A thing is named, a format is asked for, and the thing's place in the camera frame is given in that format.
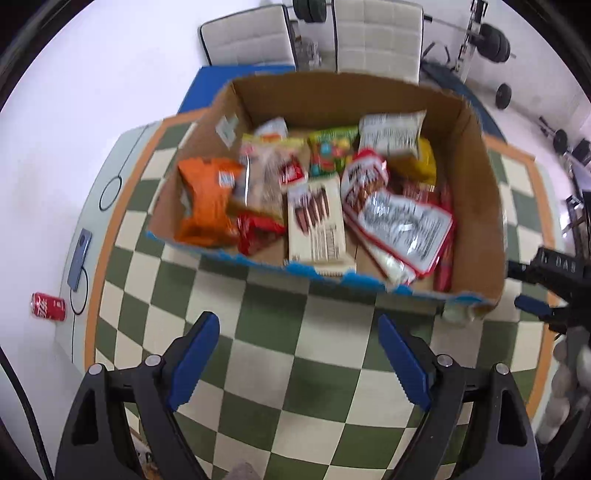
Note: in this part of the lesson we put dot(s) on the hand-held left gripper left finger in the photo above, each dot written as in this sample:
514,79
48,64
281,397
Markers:
194,360

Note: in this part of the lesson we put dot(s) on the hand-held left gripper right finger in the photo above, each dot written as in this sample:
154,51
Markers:
406,360

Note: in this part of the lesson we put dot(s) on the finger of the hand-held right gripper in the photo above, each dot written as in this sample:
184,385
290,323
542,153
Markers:
517,270
531,304

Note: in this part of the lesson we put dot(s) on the printed cardboard box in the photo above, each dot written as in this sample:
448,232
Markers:
480,207

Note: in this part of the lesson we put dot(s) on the red-edged white snack packet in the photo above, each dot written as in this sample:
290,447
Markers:
406,226

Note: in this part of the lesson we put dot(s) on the person's right hand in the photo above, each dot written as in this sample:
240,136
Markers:
561,383

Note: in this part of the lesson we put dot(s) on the yellow snack packet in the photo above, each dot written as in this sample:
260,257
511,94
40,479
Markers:
425,161

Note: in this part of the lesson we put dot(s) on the white chocolate stick box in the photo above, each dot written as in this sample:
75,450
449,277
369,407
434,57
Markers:
318,240

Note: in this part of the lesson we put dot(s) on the grey smartphone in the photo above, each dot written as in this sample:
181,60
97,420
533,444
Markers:
79,258

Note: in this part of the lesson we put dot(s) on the red drink can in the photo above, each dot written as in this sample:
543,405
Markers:
48,305

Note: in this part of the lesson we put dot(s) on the orange snack packet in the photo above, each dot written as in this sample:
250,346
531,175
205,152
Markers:
207,203

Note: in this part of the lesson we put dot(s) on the red white pretzel packet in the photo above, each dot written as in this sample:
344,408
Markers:
364,180

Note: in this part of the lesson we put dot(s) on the grey snack packet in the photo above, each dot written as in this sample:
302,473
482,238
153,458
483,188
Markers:
392,134

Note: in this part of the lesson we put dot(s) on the clear pink yellow-topped snack packet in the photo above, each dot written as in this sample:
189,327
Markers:
263,184

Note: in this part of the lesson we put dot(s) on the green colourful candy packet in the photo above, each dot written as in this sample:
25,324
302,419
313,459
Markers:
332,152

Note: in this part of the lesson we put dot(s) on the white padded chair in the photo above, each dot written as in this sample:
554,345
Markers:
249,37
376,37

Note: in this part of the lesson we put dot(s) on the black weight plates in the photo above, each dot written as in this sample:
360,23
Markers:
309,9

